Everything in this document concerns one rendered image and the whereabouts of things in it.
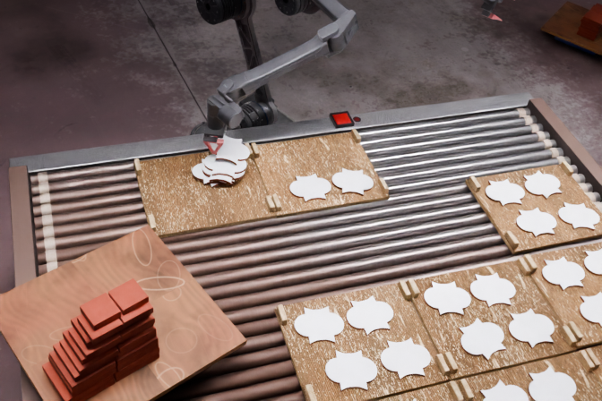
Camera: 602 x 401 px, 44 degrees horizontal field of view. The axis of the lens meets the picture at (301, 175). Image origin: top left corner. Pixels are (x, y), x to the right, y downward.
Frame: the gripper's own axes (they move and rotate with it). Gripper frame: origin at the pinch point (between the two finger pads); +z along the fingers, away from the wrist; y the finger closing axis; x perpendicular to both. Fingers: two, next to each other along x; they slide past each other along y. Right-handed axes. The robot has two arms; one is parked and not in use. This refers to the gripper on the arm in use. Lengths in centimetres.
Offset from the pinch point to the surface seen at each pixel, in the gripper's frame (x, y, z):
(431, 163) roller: -78, 16, 12
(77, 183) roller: 44.1, -16.1, 9.7
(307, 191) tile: -33.0, -9.7, 7.9
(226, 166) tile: -4.5, -6.5, 3.3
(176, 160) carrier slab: 13.7, -1.3, 8.4
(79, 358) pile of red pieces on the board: 17, -97, -19
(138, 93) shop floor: 67, 149, 104
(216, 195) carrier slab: -2.6, -15.9, 8.4
